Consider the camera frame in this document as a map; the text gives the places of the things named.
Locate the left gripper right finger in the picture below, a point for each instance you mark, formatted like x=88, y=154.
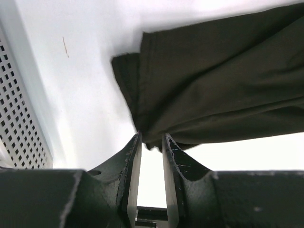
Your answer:
x=198, y=197

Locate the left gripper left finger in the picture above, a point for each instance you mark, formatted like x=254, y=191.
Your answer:
x=104, y=197

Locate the white plastic laundry basket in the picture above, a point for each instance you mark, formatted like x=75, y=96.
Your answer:
x=22, y=143

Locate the black printed t shirt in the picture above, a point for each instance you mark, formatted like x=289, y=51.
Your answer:
x=226, y=80

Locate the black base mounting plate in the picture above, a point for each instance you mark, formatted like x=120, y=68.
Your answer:
x=151, y=217

